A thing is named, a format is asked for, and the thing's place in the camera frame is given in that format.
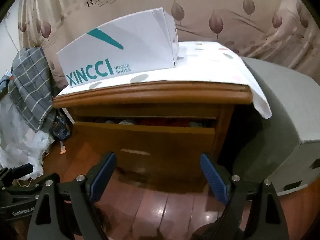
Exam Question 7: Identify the white cardboard shoe box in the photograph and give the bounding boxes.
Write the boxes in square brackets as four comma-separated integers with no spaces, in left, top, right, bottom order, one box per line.
[56,7,179,88]

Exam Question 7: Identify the dark blue patterned bag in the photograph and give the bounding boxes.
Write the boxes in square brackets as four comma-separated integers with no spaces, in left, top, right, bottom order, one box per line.
[51,112,73,140]

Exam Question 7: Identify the grey mattress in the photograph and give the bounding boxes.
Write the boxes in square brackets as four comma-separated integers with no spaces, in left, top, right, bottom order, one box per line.
[232,56,320,195]

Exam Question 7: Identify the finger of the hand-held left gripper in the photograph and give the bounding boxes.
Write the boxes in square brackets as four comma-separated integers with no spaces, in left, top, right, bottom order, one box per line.
[0,163,34,180]

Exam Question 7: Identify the wooden drawer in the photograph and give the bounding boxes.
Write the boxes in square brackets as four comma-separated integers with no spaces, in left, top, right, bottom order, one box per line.
[72,116,218,180]

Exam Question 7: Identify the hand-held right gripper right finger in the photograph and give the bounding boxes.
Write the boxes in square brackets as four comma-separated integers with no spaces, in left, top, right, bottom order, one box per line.
[199,152,290,240]

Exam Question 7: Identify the white spotted cloth cover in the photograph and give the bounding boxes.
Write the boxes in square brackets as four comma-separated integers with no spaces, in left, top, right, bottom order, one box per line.
[56,41,272,119]

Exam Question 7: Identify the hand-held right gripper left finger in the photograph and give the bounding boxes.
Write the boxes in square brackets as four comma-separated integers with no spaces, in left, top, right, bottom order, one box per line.
[27,151,117,240]

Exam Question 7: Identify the brown wooden nightstand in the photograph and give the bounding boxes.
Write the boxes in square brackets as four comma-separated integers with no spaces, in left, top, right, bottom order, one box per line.
[53,81,253,188]

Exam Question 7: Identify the grey plaid cloth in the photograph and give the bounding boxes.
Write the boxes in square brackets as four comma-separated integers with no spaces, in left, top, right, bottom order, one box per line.
[9,47,57,133]

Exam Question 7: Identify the wooden bed frame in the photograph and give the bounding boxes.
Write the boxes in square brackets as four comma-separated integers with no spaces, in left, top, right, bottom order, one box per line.
[275,177,320,240]

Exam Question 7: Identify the white plastic sheet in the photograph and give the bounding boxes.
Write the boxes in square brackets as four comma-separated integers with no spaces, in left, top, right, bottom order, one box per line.
[0,85,50,180]

